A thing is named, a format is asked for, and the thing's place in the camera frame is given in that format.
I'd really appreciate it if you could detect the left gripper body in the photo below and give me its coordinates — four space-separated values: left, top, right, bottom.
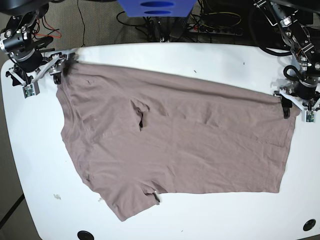
276 81 320 100

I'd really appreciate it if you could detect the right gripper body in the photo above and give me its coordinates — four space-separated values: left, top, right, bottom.
4 51 70 87

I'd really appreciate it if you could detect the mauve T-shirt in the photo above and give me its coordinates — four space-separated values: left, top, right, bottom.
56 62 301 221

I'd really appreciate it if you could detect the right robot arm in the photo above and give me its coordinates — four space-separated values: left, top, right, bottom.
0 0 61 86

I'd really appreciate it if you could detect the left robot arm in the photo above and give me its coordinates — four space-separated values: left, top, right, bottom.
248 0 320 123

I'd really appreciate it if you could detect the black power strip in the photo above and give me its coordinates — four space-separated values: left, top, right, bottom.
187 23 244 36

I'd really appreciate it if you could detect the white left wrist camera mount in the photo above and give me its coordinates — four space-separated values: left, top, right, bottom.
273 88 320 123

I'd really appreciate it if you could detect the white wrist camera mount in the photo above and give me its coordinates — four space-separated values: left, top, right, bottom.
273 88 320 123
5 52 68 99

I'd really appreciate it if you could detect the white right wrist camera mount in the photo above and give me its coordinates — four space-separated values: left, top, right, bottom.
5 52 68 99

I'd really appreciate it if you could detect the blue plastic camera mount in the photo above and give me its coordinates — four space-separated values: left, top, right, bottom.
117 0 196 17

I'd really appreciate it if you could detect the black right cable grommet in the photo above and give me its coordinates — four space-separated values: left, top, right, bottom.
303 219 316 232

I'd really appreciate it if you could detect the black cable grommet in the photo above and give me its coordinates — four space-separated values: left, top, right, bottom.
303 219 316 232
77 230 95 240

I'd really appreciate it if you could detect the black left cable grommet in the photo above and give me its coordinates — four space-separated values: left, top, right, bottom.
77 230 95 240

